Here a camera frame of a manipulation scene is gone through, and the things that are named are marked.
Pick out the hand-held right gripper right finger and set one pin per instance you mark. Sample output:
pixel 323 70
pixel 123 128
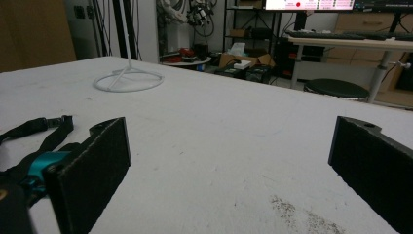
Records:
pixel 376 169

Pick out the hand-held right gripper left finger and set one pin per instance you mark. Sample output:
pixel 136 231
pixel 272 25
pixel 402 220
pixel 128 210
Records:
pixel 87 175

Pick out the black round stool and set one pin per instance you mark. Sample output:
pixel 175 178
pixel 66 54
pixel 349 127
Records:
pixel 336 88

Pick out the beige desk with grey legs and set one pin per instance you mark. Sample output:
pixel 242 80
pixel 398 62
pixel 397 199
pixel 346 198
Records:
pixel 350 44

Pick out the black keyboard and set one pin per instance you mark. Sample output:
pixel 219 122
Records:
pixel 324 34

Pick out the wooden drawer cabinet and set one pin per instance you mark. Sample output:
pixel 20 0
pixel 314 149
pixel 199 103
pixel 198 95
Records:
pixel 363 22

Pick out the small round white table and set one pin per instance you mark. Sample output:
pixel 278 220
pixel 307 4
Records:
pixel 188 62

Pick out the black storage crate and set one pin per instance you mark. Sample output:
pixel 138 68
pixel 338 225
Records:
pixel 258 74

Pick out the brown wooden panel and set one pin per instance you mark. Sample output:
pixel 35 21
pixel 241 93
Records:
pixel 32 32

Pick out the white flat box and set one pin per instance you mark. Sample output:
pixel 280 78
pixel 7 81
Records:
pixel 242 64

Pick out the computer monitor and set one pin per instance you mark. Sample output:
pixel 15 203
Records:
pixel 308 4

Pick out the black metal shelf rack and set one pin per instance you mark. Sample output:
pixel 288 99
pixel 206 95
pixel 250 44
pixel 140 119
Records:
pixel 259 32

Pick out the open cardboard box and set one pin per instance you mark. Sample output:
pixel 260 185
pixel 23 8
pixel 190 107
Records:
pixel 227 60

